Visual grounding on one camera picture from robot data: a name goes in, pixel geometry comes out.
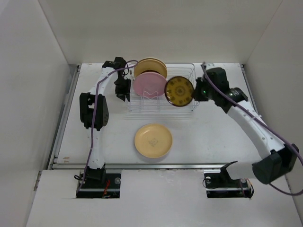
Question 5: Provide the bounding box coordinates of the pink plastic plate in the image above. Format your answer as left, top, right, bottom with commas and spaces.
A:
133, 72, 167, 98

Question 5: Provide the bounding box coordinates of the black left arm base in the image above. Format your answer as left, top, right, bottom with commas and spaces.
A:
76, 173, 121, 199

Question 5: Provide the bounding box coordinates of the white wire dish rack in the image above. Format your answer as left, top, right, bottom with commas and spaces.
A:
127, 63, 198, 119

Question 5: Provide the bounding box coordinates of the yellow rear plate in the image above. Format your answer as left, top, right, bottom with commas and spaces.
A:
134, 58, 168, 78

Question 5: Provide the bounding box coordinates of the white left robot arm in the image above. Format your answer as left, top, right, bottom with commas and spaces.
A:
80, 57, 131, 188

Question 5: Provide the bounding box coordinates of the brown patterned small plate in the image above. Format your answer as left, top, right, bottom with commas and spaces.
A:
164, 76, 194, 107

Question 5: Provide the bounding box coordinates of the white foam front board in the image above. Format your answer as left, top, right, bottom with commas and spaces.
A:
27, 170, 302, 227

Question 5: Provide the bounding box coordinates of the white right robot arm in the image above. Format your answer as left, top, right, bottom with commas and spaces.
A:
192, 65, 299, 186

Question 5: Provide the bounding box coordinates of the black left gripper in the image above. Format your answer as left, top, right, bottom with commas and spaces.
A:
114, 77, 130, 102

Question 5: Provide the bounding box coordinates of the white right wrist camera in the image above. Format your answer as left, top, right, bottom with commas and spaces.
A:
202, 62, 215, 70

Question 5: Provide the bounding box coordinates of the yellow plate with logo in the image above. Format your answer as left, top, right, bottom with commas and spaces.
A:
134, 123, 173, 159

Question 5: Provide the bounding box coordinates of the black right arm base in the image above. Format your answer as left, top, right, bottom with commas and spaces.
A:
203, 172, 255, 199

